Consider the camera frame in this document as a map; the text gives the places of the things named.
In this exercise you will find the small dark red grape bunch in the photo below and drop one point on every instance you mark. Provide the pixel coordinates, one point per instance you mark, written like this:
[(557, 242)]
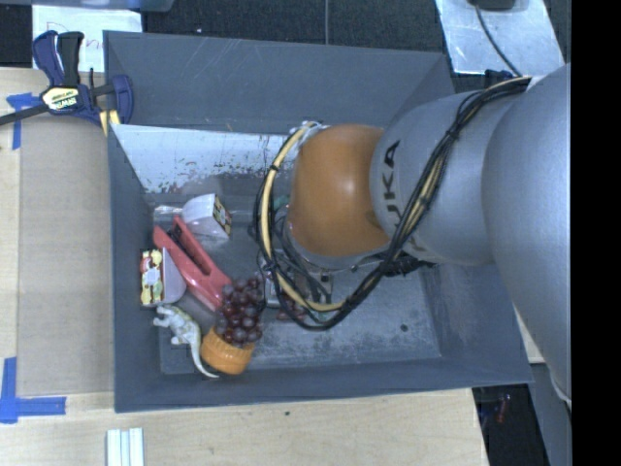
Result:
[(291, 309)]

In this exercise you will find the large dark red grape bunch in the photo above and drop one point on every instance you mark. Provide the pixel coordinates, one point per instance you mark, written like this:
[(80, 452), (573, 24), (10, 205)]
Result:
[(240, 309)]

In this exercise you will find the red plastic tool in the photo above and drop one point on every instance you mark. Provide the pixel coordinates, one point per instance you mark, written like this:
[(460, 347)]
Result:
[(194, 260)]

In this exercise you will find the white toy dinosaur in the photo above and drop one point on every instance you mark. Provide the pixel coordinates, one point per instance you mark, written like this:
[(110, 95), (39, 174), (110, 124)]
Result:
[(184, 328)]

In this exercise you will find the colourful printed small box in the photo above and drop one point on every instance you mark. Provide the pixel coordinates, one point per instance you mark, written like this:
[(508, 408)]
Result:
[(151, 279)]

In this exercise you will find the grey metal bin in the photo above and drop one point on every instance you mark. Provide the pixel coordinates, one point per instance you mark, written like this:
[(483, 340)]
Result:
[(252, 80)]

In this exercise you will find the brown cardboard board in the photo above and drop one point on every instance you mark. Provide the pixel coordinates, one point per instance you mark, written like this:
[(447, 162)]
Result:
[(63, 260)]

